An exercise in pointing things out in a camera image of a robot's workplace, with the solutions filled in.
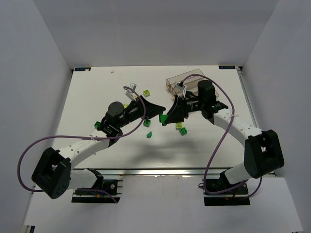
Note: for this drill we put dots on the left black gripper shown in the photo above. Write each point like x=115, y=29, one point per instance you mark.
x=145, y=107

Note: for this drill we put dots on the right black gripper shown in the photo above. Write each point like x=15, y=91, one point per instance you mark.
x=182, y=107

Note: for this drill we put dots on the long dark green lego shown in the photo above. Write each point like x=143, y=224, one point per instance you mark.
x=162, y=119

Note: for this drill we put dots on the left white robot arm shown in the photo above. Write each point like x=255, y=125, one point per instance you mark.
x=55, y=172

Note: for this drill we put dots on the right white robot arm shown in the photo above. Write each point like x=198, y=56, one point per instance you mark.
x=262, y=150

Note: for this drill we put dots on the green square lego centre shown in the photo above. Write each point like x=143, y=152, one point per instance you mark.
x=147, y=123

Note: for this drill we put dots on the green square lego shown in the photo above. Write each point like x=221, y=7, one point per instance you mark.
x=183, y=131
x=147, y=123

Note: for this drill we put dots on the lime lego top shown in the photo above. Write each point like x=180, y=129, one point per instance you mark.
x=146, y=93

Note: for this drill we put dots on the green square lego right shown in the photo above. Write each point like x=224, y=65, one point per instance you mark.
x=183, y=131

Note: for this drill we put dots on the small green sloped lego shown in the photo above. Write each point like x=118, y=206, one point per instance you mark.
x=149, y=134

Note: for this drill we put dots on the far clear plastic container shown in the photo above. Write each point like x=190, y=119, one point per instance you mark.
x=191, y=82

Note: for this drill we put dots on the green lego left edge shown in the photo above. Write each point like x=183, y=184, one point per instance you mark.
x=97, y=124

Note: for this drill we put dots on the right blue table label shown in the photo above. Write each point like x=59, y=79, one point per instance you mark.
x=227, y=67

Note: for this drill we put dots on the blue table label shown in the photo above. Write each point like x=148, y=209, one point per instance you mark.
x=227, y=67
x=82, y=69

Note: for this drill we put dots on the left blue table label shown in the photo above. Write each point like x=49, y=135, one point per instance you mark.
x=82, y=69

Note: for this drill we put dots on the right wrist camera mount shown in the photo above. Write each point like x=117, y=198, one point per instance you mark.
x=181, y=88

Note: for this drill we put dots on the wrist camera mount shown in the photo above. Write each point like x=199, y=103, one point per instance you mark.
x=181, y=88
x=130, y=91

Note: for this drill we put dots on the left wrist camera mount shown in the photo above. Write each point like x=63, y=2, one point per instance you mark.
x=130, y=91

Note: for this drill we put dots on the aluminium table rail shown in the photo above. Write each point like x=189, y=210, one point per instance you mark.
x=131, y=172

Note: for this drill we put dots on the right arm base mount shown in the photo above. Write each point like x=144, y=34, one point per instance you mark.
x=219, y=192

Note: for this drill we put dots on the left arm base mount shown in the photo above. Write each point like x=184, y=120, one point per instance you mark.
x=93, y=186

